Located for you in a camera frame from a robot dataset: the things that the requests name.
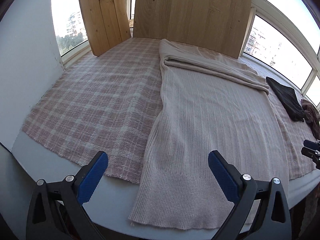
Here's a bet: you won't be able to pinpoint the dark brown garment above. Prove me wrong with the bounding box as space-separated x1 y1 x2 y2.
301 99 319 140

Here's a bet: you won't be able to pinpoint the black pants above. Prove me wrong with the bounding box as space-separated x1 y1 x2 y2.
266 77 305 122

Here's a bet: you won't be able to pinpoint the cream knit garment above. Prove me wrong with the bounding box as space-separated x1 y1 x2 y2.
129 39 289 230

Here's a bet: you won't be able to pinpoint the pink plaid table cloth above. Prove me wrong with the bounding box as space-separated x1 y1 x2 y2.
22 38 315 184

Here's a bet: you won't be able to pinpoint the large light wooden board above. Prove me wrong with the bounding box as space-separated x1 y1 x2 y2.
133 0 252 59

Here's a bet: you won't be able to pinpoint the knotty pine plank board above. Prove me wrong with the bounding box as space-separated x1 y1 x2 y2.
79 0 131 56

